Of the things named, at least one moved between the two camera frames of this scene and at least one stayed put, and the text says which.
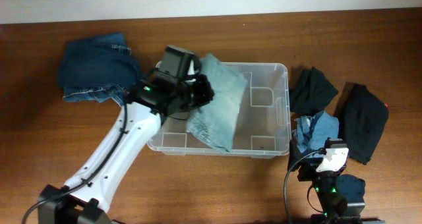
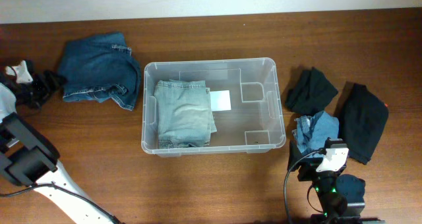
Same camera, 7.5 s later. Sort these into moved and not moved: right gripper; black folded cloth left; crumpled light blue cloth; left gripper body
Moved: left gripper body
Not moved: crumpled light blue cloth; black folded cloth left; right gripper
